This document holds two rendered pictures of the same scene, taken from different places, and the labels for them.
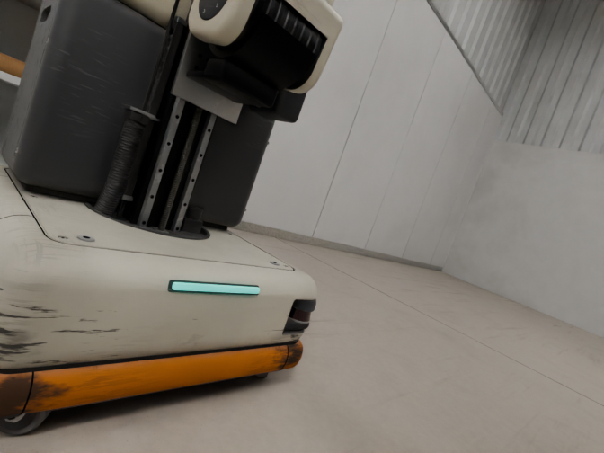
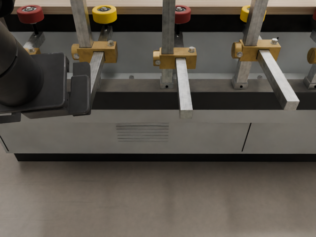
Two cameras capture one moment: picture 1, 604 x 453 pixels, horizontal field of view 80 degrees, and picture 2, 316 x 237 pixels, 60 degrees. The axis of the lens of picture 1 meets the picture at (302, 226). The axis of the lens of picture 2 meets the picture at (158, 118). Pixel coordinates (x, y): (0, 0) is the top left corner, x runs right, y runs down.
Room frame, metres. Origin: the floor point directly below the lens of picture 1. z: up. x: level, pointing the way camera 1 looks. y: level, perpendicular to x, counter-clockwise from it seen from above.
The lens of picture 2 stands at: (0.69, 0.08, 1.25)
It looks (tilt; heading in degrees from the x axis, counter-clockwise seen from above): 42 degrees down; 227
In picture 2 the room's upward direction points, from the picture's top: straight up
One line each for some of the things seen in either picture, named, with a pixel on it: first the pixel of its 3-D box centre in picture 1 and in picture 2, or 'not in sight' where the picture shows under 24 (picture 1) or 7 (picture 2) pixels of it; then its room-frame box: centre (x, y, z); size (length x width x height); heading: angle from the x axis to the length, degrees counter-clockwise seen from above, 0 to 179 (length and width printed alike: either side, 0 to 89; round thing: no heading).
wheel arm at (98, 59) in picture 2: not in sight; (98, 61); (0.33, -0.57, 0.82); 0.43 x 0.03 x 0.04; 47
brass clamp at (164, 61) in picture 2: not in sight; (174, 58); (0.12, -0.45, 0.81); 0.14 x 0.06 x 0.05; 137
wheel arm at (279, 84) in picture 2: not in sight; (264, 59); (-0.04, -0.23, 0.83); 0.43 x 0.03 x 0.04; 47
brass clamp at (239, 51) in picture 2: not in sight; (254, 50); (-0.06, -0.28, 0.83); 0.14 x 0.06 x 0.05; 137
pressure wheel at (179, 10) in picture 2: not in sight; (178, 24); (0.01, -0.55, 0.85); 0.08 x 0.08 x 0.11
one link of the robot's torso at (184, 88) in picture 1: (267, 67); not in sight; (0.78, 0.18, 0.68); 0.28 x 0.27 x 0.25; 137
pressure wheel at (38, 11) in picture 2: not in sight; (33, 24); (0.38, -0.89, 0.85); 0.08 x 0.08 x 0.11
